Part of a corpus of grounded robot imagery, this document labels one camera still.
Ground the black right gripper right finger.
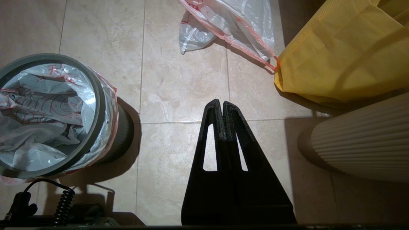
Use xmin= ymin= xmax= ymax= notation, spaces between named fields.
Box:
xmin=223 ymin=101 xmax=296 ymax=224

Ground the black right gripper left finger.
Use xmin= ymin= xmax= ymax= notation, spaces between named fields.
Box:
xmin=181 ymin=99 xmax=236 ymax=224

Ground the black trash bin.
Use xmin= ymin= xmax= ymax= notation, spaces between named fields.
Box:
xmin=96 ymin=104 xmax=135 ymax=164

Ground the grey plastic ring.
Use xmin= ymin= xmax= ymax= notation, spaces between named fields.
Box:
xmin=0 ymin=53 xmax=106 ymax=179

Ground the white garbage bag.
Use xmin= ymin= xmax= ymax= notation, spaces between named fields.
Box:
xmin=179 ymin=0 xmax=281 ymax=72

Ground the white liner bag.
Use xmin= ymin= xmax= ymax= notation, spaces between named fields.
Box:
xmin=0 ymin=62 xmax=119 ymax=186

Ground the yellow fabric bag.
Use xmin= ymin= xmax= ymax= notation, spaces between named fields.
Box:
xmin=274 ymin=0 xmax=409 ymax=104

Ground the black coiled cable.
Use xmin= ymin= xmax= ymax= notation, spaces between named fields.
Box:
xmin=6 ymin=179 xmax=75 ymax=226

